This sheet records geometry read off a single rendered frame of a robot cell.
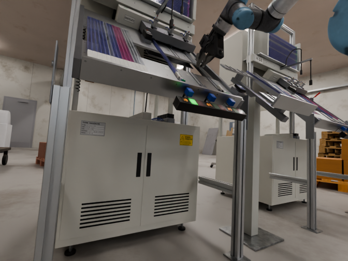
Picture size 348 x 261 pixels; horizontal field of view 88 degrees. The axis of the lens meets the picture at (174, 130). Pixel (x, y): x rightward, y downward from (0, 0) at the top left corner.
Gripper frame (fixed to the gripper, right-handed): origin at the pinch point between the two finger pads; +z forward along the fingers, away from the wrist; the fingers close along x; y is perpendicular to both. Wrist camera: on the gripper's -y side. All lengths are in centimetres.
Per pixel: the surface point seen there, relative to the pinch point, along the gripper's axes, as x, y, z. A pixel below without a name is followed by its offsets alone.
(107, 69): 51, -31, -5
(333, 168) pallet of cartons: -263, -35, 63
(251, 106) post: -34.2, -19.7, 4.2
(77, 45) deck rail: 59, -21, -4
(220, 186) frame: -11, -57, 31
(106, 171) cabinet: 43, -42, 41
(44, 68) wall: 187, 790, 622
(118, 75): 47, -31, -4
